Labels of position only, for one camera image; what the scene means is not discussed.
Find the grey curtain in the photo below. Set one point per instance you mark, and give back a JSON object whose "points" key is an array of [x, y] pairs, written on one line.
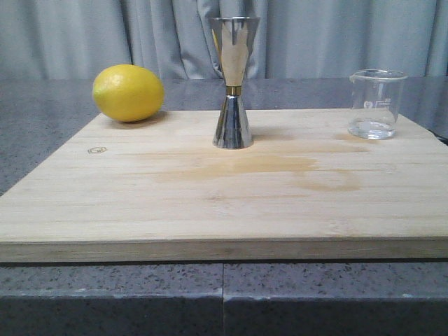
{"points": [[295, 39]]}

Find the wooden cutting board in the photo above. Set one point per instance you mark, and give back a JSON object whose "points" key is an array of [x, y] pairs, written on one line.
{"points": [[159, 190]]}

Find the steel double jigger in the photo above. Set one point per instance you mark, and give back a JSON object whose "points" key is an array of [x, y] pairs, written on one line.
{"points": [[233, 38]]}

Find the yellow lemon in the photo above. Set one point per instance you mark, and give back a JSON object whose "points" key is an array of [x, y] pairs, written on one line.
{"points": [[128, 93]]}

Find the glass measuring beaker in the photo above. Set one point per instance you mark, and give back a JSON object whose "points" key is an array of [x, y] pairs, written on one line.
{"points": [[376, 97]]}

